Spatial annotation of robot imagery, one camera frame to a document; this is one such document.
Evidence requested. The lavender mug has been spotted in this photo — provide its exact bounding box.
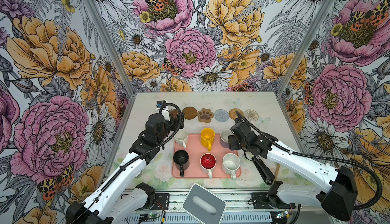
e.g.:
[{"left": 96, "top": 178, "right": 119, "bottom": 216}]
[{"left": 220, "top": 129, "right": 233, "bottom": 148}]

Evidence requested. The glossy brown round coaster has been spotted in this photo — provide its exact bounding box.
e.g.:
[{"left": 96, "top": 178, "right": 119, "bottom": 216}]
[{"left": 170, "top": 109, "right": 179, "bottom": 120}]

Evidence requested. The multicolour woven round coaster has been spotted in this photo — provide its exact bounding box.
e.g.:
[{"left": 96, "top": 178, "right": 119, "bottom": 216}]
[{"left": 244, "top": 109, "right": 260, "bottom": 121}]

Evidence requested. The tan rattan round coaster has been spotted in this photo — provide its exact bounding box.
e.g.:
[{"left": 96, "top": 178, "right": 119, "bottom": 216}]
[{"left": 229, "top": 108, "right": 244, "bottom": 120}]

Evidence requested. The grey woven round coaster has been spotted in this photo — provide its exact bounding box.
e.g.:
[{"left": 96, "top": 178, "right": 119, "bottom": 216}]
[{"left": 214, "top": 109, "right": 230, "bottom": 122}]

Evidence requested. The yellow mug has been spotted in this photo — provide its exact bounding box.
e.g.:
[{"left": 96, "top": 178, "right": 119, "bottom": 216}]
[{"left": 200, "top": 128, "right": 215, "bottom": 151}]

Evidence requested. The matte brown round coaster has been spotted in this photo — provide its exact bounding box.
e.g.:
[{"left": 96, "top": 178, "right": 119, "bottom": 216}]
[{"left": 182, "top": 107, "right": 198, "bottom": 120}]

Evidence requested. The brown paw print coaster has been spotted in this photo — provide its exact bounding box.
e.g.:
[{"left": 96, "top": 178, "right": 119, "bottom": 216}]
[{"left": 197, "top": 108, "right": 214, "bottom": 123}]

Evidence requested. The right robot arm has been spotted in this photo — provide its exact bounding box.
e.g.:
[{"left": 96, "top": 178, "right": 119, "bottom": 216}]
[{"left": 228, "top": 120, "right": 358, "bottom": 222}]

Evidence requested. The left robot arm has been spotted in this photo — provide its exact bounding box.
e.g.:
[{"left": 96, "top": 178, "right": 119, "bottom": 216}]
[{"left": 66, "top": 101, "right": 184, "bottom": 224}]

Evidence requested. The black mug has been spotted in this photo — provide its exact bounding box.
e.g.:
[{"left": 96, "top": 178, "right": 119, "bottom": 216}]
[{"left": 173, "top": 150, "right": 190, "bottom": 177}]

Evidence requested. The red inside white mug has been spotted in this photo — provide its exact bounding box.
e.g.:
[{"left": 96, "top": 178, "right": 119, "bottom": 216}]
[{"left": 200, "top": 153, "right": 217, "bottom": 178}]

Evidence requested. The wooden mallet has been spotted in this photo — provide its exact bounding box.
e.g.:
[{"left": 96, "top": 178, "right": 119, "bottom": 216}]
[{"left": 274, "top": 163, "right": 280, "bottom": 182}]

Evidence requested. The black stapler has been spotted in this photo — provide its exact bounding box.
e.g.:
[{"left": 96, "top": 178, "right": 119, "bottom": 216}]
[{"left": 252, "top": 157, "right": 275, "bottom": 185}]

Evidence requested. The pink plastic tray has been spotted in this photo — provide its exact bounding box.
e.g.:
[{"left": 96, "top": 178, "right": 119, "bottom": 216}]
[{"left": 172, "top": 134, "right": 238, "bottom": 179}]

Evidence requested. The grey tissue box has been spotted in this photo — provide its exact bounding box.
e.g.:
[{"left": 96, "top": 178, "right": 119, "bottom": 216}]
[{"left": 182, "top": 183, "right": 226, "bottom": 224}]

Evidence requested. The green circuit board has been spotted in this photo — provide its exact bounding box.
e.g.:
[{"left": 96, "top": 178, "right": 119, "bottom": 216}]
[{"left": 138, "top": 213, "right": 166, "bottom": 224}]

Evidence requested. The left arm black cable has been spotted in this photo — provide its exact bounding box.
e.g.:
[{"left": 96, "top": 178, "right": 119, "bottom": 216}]
[{"left": 68, "top": 102, "right": 184, "bottom": 224}]

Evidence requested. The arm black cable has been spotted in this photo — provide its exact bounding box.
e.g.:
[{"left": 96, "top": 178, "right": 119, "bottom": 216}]
[
  {"left": 235, "top": 110, "right": 383, "bottom": 211},
  {"left": 68, "top": 102, "right": 184, "bottom": 224}
]

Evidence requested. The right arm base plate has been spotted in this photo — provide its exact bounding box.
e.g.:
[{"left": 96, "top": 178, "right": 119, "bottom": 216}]
[{"left": 247, "top": 192, "right": 296, "bottom": 209}]

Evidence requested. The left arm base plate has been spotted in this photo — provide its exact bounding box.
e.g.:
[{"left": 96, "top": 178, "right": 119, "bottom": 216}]
[{"left": 151, "top": 193, "right": 170, "bottom": 211}]

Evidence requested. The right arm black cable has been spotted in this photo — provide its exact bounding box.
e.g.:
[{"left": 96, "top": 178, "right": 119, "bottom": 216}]
[{"left": 235, "top": 110, "right": 383, "bottom": 211}]

